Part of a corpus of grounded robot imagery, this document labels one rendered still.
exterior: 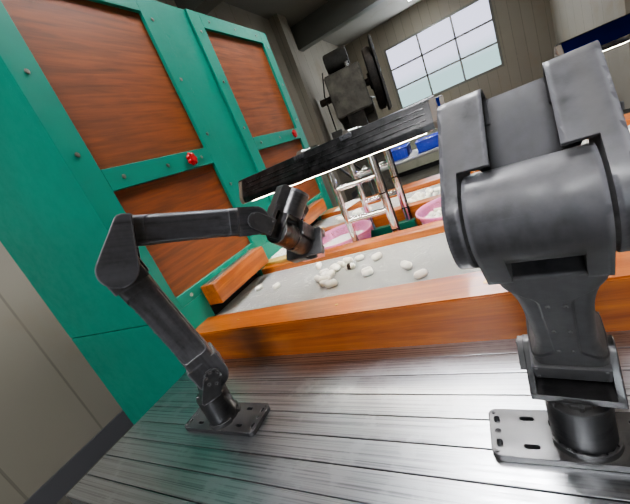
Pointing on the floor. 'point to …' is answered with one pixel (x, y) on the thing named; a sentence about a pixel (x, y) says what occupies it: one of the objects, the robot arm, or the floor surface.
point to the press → (356, 97)
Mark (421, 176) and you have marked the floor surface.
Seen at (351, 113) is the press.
